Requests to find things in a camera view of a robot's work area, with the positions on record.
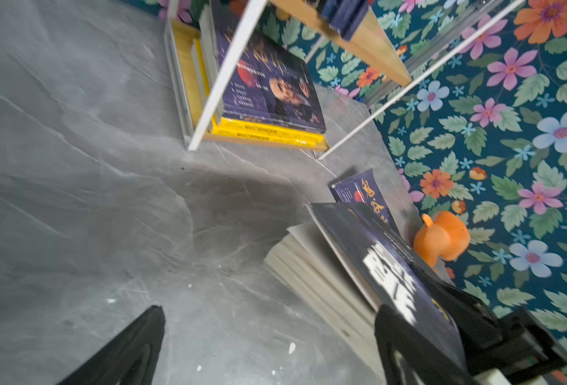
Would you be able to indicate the orange gourd toy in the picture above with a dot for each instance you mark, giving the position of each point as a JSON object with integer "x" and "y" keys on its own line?
{"x": 445, "y": 237}

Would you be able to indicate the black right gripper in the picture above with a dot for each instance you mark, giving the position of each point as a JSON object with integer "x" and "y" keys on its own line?
{"x": 517, "y": 344}

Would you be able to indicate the yellow book under shelf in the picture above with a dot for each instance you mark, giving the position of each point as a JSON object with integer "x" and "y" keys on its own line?
{"x": 243, "y": 131}

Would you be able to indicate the wooden white bookshelf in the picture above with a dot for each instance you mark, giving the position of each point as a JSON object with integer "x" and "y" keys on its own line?
{"x": 432, "y": 120}

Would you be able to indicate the black wolf cover book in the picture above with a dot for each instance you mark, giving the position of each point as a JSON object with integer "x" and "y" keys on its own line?
{"x": 346, "y": 264}

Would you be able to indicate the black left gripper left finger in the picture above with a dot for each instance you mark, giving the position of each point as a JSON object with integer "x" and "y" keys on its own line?
{"x": 129, "y": 358}

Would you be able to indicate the blue book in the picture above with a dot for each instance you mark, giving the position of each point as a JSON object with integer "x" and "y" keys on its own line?
{"x": 344, "y": 16}

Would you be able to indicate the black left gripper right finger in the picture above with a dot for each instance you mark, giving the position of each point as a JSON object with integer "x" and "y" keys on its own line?
{"x": 409, "y": 358}

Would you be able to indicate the dark portrait book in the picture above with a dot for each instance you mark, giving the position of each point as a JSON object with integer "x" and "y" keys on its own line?
{"x": 269, "y": 85}
{"x": 362, "y": 188}

